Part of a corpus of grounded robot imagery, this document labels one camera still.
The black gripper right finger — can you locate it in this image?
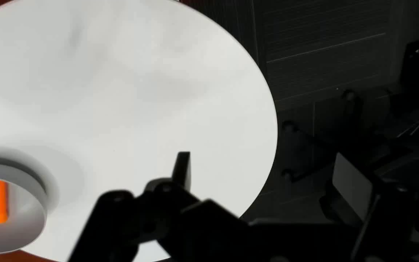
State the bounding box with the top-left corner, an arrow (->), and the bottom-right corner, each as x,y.
141,151 -> 199,244

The grey flat panel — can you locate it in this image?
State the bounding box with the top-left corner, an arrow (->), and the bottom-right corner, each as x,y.
331,151 -> 381,223

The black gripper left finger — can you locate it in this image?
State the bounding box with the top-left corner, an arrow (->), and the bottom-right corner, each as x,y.
68,191 -> 141,262

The black mesh office chair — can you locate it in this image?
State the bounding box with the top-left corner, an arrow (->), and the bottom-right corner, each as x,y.
276,86 -> 400,183

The grey round bowl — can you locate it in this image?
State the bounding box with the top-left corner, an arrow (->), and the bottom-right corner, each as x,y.
0,162 -> 49,255

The orange marker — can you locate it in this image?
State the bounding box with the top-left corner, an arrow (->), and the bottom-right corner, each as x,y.
0,178 -> 11,226

